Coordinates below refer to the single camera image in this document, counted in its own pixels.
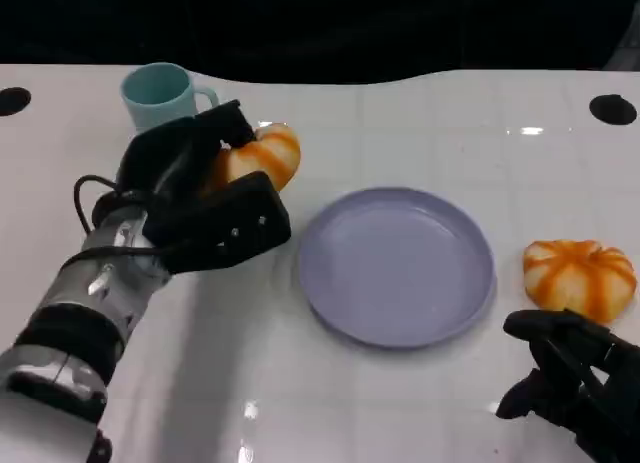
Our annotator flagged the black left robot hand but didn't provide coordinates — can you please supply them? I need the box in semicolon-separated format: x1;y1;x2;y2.
91;99;293;277

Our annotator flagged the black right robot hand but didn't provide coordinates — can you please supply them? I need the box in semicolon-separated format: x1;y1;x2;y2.
495;308;640;463

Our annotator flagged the orange and white bread roll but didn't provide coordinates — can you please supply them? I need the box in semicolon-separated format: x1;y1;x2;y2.
209;123;302;193
522;239;639;325

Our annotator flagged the pale green mug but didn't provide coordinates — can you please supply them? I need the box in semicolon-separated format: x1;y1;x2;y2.
119;62;221;134

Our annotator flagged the lilac plate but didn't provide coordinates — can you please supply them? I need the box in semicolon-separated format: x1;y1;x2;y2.
298;186;498;352

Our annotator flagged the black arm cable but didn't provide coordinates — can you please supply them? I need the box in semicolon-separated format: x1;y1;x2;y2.
73;174;171;270

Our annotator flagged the black table cable hole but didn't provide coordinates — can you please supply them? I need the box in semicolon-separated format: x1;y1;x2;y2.
0;86;33;118
588;93;638;127

